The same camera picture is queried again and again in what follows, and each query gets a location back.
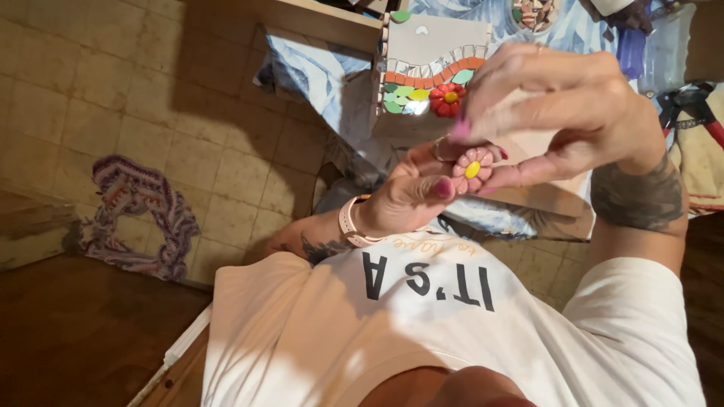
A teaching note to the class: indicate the person's right hand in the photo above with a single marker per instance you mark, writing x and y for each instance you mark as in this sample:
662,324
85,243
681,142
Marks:
577,107

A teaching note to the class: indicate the person's left hand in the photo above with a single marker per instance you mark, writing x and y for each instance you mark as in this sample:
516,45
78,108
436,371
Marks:
396,203

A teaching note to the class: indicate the pink ceramic flower tile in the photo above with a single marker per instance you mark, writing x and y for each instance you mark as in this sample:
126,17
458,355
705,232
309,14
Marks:
472,169

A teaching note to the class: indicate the pink wrist watch band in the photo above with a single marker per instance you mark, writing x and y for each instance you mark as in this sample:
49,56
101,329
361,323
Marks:
348,223

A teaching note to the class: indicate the blue translucent bottle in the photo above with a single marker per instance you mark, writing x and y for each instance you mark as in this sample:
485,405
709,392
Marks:
630,54

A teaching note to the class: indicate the round mosaic plate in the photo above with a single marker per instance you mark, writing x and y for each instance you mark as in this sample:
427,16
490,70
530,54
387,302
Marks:
534,14

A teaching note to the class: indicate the clear plastic bag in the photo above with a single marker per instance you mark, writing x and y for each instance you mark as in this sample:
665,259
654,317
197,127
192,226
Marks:
667,51

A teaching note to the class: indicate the red ceramic flower tile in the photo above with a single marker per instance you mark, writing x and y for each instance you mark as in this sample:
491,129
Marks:
447,100

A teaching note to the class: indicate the white printed t-shirt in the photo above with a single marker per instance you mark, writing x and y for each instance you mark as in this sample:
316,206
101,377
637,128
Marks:
430,328

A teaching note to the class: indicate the blue leaf patterned tablecloth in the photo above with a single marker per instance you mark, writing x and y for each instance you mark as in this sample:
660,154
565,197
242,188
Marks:
317,79

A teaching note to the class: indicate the wooden board with mosaic tiles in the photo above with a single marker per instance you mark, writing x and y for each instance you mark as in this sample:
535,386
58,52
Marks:
430,45

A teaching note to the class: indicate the green leaf tile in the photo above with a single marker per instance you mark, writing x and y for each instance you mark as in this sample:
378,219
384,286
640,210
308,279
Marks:
400,16

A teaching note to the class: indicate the wooden tray box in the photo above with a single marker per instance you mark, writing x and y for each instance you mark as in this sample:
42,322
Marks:
322,20

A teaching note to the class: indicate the multicoloured crocheted rug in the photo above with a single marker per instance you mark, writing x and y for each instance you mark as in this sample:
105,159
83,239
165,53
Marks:
141,215

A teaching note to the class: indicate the dark wooden bench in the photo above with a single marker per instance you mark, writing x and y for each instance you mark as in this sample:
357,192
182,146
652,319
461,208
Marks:
85,333

